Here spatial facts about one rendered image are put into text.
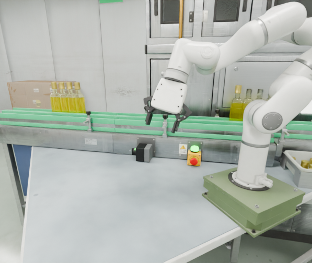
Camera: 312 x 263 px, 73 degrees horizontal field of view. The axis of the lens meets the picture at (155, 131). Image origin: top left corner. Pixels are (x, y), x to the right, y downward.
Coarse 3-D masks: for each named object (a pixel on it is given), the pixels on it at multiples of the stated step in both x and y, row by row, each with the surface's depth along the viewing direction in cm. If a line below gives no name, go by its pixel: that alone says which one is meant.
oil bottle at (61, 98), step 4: (60, 84) 137; (60, 88) 138; (64, 88) 139; (60, 92) 139; (64, 92) 140; (60, 96) 138; (64, 96) 138; (60, 100) 139; (64, 100) 139; (60, 104) 140; (64, 104) 140; (60, 108) 141; (64, 108) 140; (64, 112) 141
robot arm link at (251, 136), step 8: (248, 104) 76; (256, 104) 70; (248, 112) 72; (248, 120) 73; (248, 128) 75; (248, 136) 75; (256, 136) 74; (264, 136) 73; (248, 144) 75; (256, 144) 73; (264, 144) 73
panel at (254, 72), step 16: (240, 64) 125; (256, 64) 123; (272, 64) 121; (288, 64) 120; (224, 80) 130; (240, 80) 127; (256, 80) 126; (272, 80) 124; (224, 96) 132; (240, 96) 130; (256, 96) 128
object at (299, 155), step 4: (284, 152) 109; (288, 152) 110; (292, 152) 110; (296, 152) 109; (300, 152) 109; (304, 152) 108; (308, 152) 108; (288, 156) 104; (292, 156) 110; (296, 156) 109; (300, 156) 109; (304, 156) 109; (308, 156) 108; (292, 160) 100; (296, 160) 110; (300, 160) 110; (308, 160) 109; (296, 164) 95; (300, 164) 110; (300, 168) 92; (308, 168) 106
